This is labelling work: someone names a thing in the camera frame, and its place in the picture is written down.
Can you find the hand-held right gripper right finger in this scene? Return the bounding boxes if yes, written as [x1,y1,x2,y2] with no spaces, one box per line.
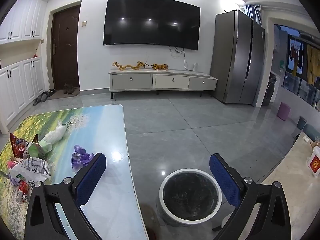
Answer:
[209,153,292,240]

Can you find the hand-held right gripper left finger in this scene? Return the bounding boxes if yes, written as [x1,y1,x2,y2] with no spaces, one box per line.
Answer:
[24,152,107,240]

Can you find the green plastic bag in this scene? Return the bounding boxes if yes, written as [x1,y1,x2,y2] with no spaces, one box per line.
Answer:
[27,135,52,159]

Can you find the white round trash bin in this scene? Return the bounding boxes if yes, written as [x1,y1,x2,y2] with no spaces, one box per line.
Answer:
[155,169,222,227]

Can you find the red packet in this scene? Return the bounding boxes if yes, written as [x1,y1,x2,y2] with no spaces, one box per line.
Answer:
[17,181,31,203]

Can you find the purple crumpled wrapper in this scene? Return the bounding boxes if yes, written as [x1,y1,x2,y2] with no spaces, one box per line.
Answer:
[71,144,95,172]

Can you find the white plastic bag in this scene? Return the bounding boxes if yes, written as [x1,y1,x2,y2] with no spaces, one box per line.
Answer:
[43,121,68,143]

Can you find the white printed packet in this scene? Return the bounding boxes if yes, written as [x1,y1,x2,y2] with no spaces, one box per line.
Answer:
[9,157,52,183]

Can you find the red-brown snack packet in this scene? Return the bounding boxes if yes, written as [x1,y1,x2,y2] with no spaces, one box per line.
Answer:
[9,133,29,158]

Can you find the brown door mat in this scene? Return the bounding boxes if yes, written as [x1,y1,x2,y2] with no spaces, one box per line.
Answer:
[47,90,80,100]

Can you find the purple stool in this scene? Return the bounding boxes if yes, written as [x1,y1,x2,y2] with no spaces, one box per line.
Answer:
[277,102,291,121]

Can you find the red and white box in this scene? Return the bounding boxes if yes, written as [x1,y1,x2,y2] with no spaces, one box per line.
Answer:
[306,147,320,174]

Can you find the teal chair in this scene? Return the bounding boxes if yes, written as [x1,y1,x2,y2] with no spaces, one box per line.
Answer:
[304,124,319,140]

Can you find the grey washing machine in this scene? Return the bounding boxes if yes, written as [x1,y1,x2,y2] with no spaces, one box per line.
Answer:
[262,71,280,106]

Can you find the white television cabinet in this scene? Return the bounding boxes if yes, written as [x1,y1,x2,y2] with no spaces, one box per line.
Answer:
[108,69,217,100]

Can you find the white floor cabinets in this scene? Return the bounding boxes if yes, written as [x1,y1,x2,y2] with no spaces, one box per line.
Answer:
[0,56,47,134]

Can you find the golden dragon ornament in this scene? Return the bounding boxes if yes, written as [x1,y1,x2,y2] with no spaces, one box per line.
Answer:
[112,62,137,71]
[135,60,153,70]

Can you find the grey steel refrigerator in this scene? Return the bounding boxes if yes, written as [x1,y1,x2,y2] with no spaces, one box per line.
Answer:
[209,9,265,107]

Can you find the dark brown entrance door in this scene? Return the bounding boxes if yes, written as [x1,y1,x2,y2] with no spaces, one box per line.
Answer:
[50,4,82,92]

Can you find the dark hanging garments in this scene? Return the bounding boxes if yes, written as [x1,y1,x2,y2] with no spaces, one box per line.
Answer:
[290,42,305,75]

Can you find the yellow hanging garment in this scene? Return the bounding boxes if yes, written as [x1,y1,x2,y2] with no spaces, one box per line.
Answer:
[306,45,320,85]

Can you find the blue curtain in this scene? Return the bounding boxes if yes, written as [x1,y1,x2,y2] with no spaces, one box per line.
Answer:
[244,4,263,27]

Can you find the black television cable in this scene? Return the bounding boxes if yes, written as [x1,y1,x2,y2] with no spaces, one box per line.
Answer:
[169,46,190,70]

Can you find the black wall television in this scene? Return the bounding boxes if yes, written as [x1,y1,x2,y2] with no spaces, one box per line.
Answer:
[103,0,201,51]

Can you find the white wall cabinets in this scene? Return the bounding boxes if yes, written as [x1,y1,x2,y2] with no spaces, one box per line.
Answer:
[0,0,48,45]

